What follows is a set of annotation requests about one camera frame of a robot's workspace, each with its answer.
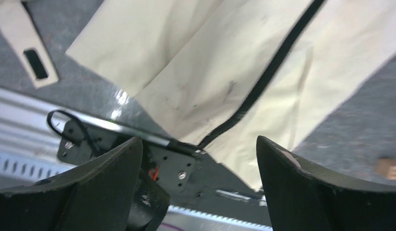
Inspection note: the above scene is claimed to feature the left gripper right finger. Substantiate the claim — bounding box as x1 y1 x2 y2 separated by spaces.
256 136 396 231

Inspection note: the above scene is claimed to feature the cream zip-up jacket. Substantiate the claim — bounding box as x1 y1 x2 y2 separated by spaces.
0 0 396 191

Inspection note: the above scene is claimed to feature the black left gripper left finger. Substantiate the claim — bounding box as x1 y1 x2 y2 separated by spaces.
0 138 143 231

